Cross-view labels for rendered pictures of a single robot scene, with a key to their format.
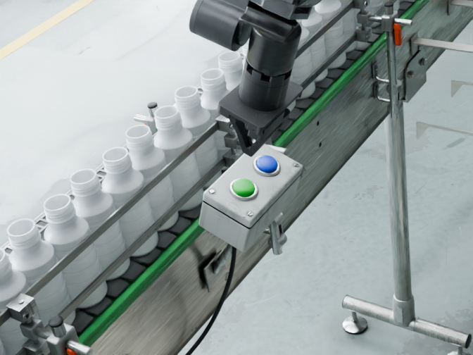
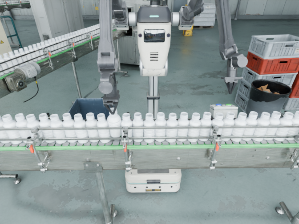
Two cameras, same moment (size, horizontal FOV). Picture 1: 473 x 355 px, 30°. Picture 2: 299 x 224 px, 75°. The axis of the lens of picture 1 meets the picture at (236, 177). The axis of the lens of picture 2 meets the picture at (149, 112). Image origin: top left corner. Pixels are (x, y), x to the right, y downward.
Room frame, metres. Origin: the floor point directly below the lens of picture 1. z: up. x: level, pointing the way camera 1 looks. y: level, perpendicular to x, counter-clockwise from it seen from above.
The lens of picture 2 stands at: (1.98, 0.45, 1.71)
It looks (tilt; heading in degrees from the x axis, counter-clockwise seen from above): 33 degrees down; 230
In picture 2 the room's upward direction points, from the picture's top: straight up
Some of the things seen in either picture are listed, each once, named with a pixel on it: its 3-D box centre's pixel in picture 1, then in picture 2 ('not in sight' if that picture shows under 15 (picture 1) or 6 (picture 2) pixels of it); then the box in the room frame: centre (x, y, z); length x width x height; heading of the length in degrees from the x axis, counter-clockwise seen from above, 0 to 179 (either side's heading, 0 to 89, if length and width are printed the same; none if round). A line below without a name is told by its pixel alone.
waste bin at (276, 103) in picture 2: not in sight; (263, 107); (-0.64, -0.27, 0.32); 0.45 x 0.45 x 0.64
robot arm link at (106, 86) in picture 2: not in sight; (107, 75); (1.62, -0.25, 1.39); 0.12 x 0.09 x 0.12; 51
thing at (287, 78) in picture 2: not in sight; (267, 75); (-1.19, -0.52, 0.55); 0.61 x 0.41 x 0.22; 148
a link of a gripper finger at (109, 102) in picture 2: not in sight; (112, 104); (1.60, -0.28, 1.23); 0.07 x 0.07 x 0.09; 51
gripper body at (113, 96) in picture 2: not in sight; (111, 90); (1.60, -0.29, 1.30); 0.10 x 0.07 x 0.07; 51
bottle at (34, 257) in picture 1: (39, 276); (283, 126); (0.91, 0.28, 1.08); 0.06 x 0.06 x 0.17
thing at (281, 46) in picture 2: not in sight; (277, 46); (-1.19, -0.53, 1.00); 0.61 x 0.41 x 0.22; 148
